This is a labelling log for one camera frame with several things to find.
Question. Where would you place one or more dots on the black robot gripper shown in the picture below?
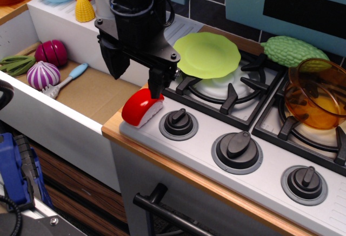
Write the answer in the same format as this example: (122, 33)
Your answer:
(138, 34)

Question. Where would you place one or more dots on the red and white toy sushi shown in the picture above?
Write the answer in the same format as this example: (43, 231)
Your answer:
(141, 107)

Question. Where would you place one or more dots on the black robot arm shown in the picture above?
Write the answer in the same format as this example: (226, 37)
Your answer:
(137, 33)

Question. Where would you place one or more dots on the light green plastic plate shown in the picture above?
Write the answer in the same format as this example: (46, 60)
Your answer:
(206, 55)

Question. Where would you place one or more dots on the left black stove knob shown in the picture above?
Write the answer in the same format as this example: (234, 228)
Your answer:
(178, 125)

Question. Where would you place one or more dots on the black stove knob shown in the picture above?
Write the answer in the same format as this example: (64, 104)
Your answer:
(237, 153)
(178, 125)
(304, 185)

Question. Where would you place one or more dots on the yellow toy corn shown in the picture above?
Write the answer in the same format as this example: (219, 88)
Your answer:
(84, 11)

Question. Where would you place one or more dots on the white toy sink basin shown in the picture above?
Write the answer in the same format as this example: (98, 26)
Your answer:
(67, 118)

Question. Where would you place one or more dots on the magenta toy cabbage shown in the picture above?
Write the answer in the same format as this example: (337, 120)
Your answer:
(53, 52)

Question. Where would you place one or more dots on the left black stove grate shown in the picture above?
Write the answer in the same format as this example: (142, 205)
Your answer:
(235, 99)

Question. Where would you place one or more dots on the black stove grate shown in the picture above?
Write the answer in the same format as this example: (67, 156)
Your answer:
(323, 147)
(235, 99)

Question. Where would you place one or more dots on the purple white toy onion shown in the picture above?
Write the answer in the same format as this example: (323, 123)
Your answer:
(42, 74)

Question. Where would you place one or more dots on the grey toy stove top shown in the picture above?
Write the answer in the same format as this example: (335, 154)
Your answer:
(263, 186)

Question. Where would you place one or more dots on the green felt leaves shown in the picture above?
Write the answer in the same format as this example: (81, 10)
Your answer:
(17, 65)

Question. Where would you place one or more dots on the middle black stove knob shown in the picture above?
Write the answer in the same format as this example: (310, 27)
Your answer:
(237, 153)

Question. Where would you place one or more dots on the green toy bitter gourd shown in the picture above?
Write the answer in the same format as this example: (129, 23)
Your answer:
(291, 52)

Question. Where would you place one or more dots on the blue clamp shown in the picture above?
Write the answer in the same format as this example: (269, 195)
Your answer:
(21, 172)

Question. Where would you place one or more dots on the orange transparent plastic pot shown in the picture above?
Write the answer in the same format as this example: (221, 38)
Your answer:
(315, 93)

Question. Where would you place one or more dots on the right black stove knob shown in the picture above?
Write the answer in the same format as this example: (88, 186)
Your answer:
(304, 185)

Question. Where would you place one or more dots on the right black stove grate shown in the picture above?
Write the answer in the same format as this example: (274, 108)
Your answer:
(323, 147)

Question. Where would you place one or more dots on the blue handled pasta spoon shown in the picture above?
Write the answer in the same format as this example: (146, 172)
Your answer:
(53, 91)

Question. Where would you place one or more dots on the black oven door handle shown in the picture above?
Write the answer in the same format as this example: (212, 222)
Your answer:
(152, 207)

